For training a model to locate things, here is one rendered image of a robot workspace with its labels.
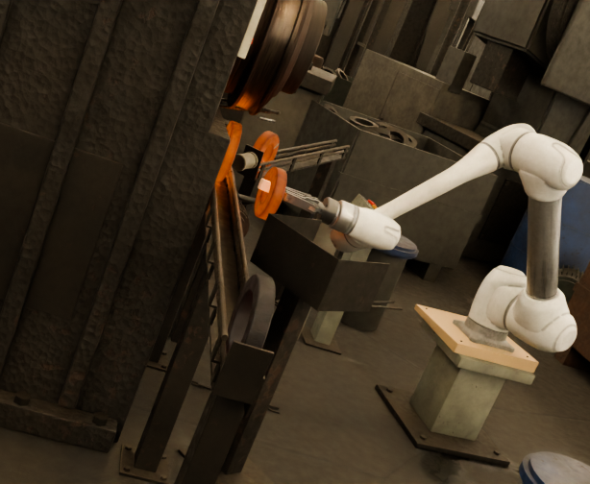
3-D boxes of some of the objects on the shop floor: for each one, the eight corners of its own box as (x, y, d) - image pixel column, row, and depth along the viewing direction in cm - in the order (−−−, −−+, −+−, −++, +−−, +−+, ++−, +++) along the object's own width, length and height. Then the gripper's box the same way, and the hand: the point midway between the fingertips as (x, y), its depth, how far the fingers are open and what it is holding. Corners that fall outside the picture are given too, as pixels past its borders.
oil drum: (510, 302, 545) (573, 176, 523) (479, 270, 601) (533, 154, 579) (588, 328, 560) (651, 205, 537) (550, 294, 616) (606, 182, 593)
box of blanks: (307, 253, 473) (360, 123, 453) (257, 201, 542) (302, 86, 523) (449, 287, 522) (503, 172, 502) (386, 235, 592) (430, 133, 572)
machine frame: (-183, 381, 201) (29, -429, 157) (-66, 237, 302) (83, -280, 258) (116, 456, 219) (381, -252, 175) (132, 297, 320) (303, -178, 276)
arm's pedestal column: (459, 407, 342) (492, 341, 334) (507, 467, 306) (546, 394, 299) (374, 388, 327) (406, 318, 320) (415, 447, 292) (452, 371, 284)
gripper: (332, 231, 242) (257, 201, 236) (325, 218, 254) (252, 188, 248) (344, 208, 240) (267, 177, 234) (335, 195, 252) (262, 165, 246)
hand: (270, 187), depth 242 cm, fingers closed, pressing on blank
